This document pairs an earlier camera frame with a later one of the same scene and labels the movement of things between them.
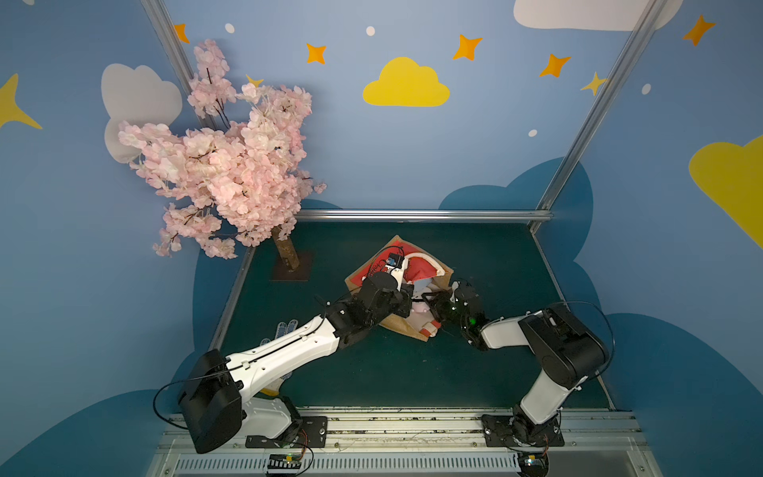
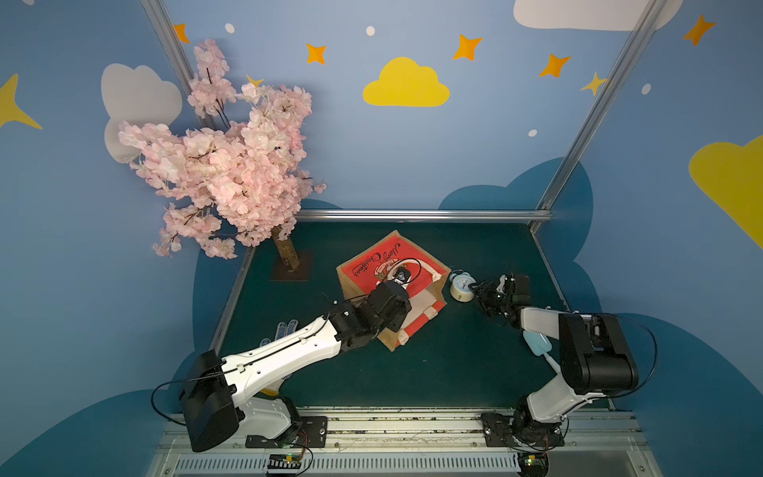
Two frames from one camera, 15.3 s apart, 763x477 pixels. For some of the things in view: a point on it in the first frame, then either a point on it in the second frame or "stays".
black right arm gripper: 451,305 to 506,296
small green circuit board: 284,461 stays
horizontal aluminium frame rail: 486,215 stays
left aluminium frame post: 165,30 stays
